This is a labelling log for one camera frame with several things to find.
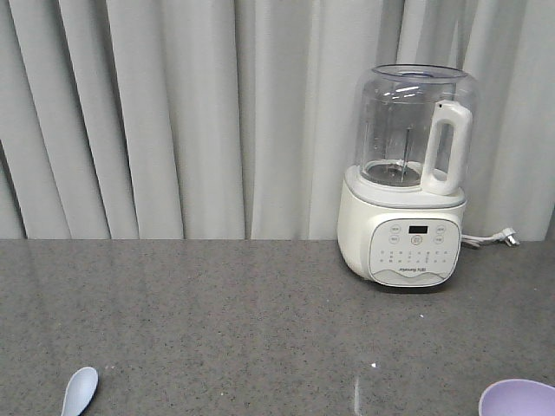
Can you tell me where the purple plastic bowl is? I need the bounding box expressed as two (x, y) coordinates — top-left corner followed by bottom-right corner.
(478, 379), (554, 416)

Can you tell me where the white power cord with plug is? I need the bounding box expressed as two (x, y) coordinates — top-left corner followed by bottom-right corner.
(460, 227), (521, 250)

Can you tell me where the light blue plastic spoon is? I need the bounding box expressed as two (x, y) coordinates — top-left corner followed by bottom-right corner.
(61, 367), (99, 416)

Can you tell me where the white blender with clear jar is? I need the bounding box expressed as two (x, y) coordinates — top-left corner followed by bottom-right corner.
(336, 63), (477, 288)

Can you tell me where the white pleated curtain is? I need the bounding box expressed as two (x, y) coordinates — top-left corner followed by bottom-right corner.
(1, 1), (554, 241)

